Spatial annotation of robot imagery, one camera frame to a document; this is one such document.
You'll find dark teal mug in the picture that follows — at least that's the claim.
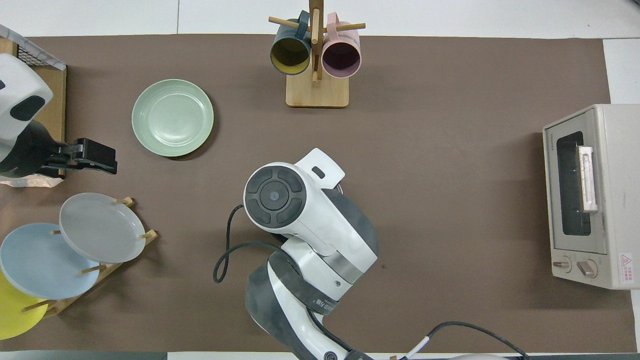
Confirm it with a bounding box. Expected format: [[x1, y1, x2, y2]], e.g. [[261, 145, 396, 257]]
[[270, 10, 312, 76]]

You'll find crinkled white paper piece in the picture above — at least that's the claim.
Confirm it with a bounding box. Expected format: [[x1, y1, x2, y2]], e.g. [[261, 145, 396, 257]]
[[0, 172, 65, 189]]

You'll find grey plate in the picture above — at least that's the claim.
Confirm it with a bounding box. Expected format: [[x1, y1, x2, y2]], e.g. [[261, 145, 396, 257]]
[[59, 192, 147, 264]]

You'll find light green plate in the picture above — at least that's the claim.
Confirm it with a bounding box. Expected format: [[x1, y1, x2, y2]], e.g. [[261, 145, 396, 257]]
[[131, 79, 215, 158]]

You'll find pink mug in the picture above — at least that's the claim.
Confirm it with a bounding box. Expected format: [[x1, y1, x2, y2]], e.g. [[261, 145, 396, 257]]
[[321, 12, 362, 79]]

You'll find light blue plate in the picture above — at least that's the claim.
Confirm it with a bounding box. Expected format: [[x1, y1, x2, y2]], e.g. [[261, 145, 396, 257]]
[[0, 222, 101, 301]]

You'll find brown table mat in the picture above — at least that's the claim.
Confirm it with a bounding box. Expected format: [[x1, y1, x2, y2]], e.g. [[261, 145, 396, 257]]
[[0, 34, 638, 353]]

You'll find yellow plate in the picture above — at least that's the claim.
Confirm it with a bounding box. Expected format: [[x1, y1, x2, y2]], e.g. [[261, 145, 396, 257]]
[[0, 270, 49, 341]]

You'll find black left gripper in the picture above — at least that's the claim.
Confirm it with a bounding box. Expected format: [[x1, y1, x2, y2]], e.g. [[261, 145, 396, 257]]
[[0, 120, 118, 179]]

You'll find wooden mug tree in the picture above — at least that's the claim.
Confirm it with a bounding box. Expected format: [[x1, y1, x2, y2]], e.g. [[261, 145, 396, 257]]
[[268, 0, 366, 109]]

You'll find wooden plate rack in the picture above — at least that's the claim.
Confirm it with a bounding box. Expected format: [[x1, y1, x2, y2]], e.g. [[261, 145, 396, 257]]
[[21, 196, 159, 318]]

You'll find cream toaster oven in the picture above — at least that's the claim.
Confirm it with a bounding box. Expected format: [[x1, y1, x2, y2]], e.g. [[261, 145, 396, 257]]
[[542, 103, 640, 291]]

